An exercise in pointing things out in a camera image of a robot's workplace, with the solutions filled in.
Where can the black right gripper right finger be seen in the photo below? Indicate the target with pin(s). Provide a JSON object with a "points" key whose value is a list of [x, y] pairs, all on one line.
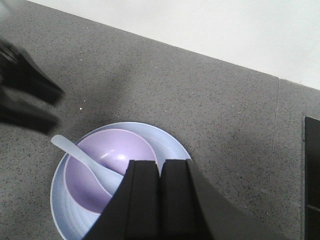
{"points": [[192, 209]]}

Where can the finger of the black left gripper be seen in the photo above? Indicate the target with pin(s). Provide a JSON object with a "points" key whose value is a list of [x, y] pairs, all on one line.
{"points": [[22, 114], [19, 71]]}

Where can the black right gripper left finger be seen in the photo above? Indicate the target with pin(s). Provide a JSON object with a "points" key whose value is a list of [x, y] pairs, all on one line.
{"points": [[133, 211]]}

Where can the light blue plastic spoon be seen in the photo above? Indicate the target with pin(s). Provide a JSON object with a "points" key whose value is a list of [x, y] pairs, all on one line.
{"points": [[107, 178]]}

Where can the purple plastic bowl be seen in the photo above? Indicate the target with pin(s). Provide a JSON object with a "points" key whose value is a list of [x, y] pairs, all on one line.
{"points": [[112, 148]]}

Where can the light blue plastic plate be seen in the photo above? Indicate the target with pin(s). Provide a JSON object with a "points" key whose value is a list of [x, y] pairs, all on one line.
{"points": [[71, 219]]}

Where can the black induction cooktop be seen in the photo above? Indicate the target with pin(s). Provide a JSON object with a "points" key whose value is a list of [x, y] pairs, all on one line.
{"points": [[312, 178]]}

